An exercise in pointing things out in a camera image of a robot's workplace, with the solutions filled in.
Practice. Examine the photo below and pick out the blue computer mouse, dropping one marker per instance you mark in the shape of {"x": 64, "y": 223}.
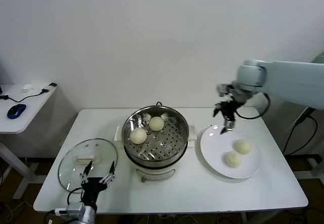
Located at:
{"x": 16, "y": 110}

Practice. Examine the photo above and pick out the white adapter with black plugs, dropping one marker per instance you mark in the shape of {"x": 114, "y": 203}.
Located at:
{"x": 49, "y": 87}

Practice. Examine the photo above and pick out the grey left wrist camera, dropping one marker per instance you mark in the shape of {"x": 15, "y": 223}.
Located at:
{"x": 74, "y": 208}

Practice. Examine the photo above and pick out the pale green appliance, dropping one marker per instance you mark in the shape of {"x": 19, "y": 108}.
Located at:
{"x": 319, "y": 58}

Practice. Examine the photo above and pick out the white shelf table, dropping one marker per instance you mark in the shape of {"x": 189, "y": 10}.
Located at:
{"x": 317, "y": 168}

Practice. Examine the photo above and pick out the white steamed baozi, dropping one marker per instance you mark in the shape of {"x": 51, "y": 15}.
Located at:
{"x": 156, "y": 123}
{"x": 138, "y": 136}
{"x": 232, "y": 159}
{"x": 242, "y": 146}

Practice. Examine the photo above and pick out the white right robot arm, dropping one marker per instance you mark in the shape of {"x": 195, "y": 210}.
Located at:
{"x": 291, "y": 80}

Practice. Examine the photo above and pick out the stainless steel steamer basket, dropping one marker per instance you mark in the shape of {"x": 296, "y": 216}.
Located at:
{"x": 167, "y": 145}

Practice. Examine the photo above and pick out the white round plate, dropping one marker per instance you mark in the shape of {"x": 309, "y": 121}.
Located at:
{"x": 215, "y": 153}

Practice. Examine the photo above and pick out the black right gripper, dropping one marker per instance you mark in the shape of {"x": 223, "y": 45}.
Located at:
{"x": 229, "y": 110}

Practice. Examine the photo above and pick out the dark monitor edge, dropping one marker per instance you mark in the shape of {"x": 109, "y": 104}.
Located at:
{"x": 1, "y": 80}

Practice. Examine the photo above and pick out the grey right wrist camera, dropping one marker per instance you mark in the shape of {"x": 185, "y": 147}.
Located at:
{"x": 223, "y": 89}

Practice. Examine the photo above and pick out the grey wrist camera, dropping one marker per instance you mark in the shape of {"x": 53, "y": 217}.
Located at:
{"x": 74, "y": 208}
{"x": 223, "y": 89}

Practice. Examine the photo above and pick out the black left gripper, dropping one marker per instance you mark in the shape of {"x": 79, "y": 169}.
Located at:
{"x": 92, "y": 186}

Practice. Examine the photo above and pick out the white side desk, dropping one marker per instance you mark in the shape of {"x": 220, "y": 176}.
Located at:
{"x": 33, "y": 112}

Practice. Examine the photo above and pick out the white crumpled tissue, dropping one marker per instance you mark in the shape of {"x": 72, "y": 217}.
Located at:
{"x": 28, "y": 88}

